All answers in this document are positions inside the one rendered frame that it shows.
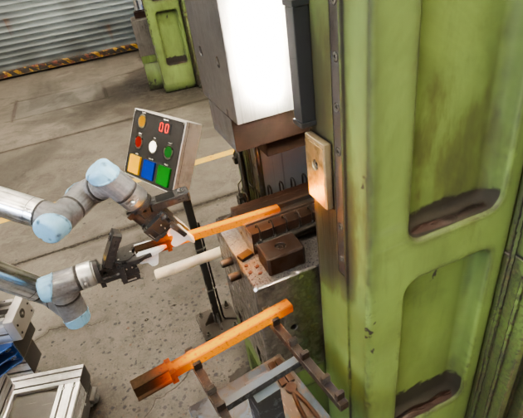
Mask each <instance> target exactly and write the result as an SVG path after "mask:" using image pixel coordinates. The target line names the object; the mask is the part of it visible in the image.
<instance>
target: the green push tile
mask: <svg viewBox="0 0 523 418"><path fill-rule="evenodd" d="M171 172H172V169H171V168H167V167H165V166H163V165H159V167H158V172H157V177H156V182H155V183H157V184H159V185H161V186H163V187H166V188H169V180H170V176H171Z"/></svg>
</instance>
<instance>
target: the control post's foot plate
mask: <svg viewBox="0 0 523 418"><path fill-rule="evenodd" d="M224 302H225V303H224V304H222V305H221V306H222V311H223V314H224V316H225V317H237V315H236V314H235V312H234V310H233V309H232V306H231V304H230V303H229V302H228V303H227V301H226V300H224ZM218 307H219V306H218ZM219 311H220V314H221V318H222V322H220V318H219V315H218V313H216V314H215V315H216V318H217V321H218V323H216V322H215V318H214V315H213V311H212V309H209V310H207V311H205V312H202V313H201V312H200V313H199V314H197V315H196V319H197V322H198V324H199V328H200V330H201V332H202V333H203V336H204V338H205V340H206V341H209V340H211V339H213V338H215V337H216V336H218V335H220V334H222V333H225V332H226V331H227V330H229V329H231V328H233V327H235V326H237V325H238V321H237V319H234V318H224V317H223V316H222V313H221V310H220V307H219Z"/></svg>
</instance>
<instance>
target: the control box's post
mask: <svg viewBox="0 0 523 418"><path fill-rule="evenodd" d="M183 207H184V210H185V214H186V217H187V220H188V225H189V229H190V230H192V229H195V228H198V224H197V222H196V218H195V215H194V211H193V205H192V202H191V198H190V200H187V201H185V202H183ZM194 247H195V249H196V250H198V249H201V248H203V244H202V241H201V239H197V240H195V242H194ZM200 269H201V271H202V275H203V280H204V284H205V287H206V289H207V291H209V290H211V289H213V282H212V279H211V275H210V273H209V269H208V263H207V262H206V263H203V264H201V265H200ZM207 293H208V292H207ZM208 299H209V302H210V305H211V309H212V311H213V315H214V318H215V322H216V323H218V321H217V318H216V315H215V314H216V313H218V315H219V318H220V322H222V318H221V314H220V311H219V307H218V302H217V299H216V295H215V292H214V291H211V292H209V293H208Z"/></svg>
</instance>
